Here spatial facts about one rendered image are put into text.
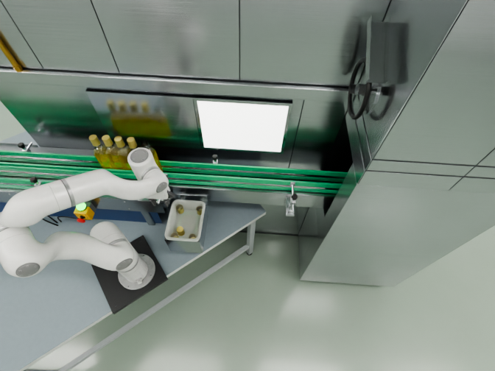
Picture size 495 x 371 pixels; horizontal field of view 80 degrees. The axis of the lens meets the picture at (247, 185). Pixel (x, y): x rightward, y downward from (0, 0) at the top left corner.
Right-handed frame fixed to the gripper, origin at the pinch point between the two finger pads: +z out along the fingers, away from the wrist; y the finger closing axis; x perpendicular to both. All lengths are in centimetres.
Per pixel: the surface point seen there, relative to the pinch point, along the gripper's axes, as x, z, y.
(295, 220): -39, 89, -73
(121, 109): -37.9, -16.5, 22.5
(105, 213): -12, 39, 43
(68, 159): -29, 13, 58
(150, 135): -37.8, -0.1, 13.1
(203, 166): -28.6, 12.0, -13.6
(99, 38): -41, -48, 21
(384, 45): -30, -57, -80
